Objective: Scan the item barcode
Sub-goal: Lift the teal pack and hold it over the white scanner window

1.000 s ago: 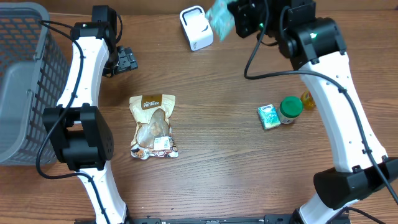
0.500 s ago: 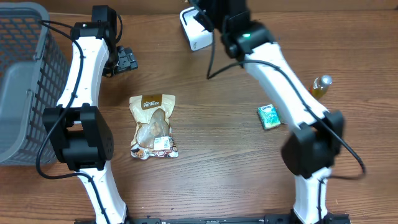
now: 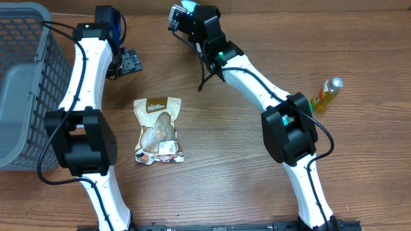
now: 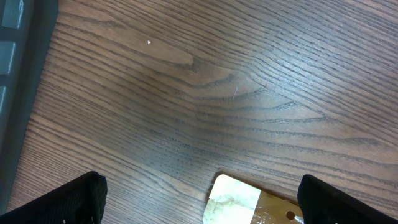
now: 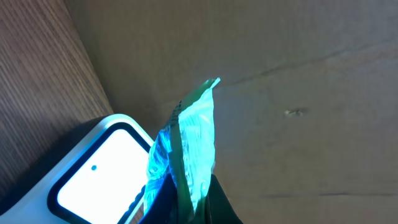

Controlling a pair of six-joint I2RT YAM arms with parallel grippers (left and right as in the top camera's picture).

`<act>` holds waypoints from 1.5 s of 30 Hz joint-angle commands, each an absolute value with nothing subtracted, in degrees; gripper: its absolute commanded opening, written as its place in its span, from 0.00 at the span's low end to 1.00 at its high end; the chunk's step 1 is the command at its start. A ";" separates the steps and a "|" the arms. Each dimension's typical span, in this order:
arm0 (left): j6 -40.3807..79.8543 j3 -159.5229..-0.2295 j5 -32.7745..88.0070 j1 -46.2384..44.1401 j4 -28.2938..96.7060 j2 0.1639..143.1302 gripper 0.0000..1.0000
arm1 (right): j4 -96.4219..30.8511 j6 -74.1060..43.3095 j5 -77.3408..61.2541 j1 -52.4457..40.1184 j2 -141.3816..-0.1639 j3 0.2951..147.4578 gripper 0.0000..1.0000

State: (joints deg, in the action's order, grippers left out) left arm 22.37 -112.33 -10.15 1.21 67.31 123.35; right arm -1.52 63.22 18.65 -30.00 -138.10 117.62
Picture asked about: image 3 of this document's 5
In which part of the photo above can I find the teal tissue packet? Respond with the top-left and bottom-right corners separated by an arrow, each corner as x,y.
181,0 -> 199,13

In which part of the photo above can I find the brown white snack bag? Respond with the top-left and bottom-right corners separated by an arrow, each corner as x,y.
134,97 -> 184,165

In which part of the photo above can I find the yellow dish soap bottle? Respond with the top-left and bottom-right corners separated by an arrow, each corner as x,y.
310,77 -> 344,112

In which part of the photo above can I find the small teal carton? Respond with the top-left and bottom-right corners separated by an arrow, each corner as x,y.
282,115 -> 294,126

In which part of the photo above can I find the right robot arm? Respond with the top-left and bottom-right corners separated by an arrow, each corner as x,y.
168,1 -> 338,230

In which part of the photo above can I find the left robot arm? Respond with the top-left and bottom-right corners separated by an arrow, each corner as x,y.
37,5 -> 143,230

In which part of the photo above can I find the grey plastic shopping basket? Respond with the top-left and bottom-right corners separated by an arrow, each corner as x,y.
1,2 -> 72,171

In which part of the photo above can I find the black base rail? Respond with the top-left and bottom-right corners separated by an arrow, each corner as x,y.
76,219 -> 363,231

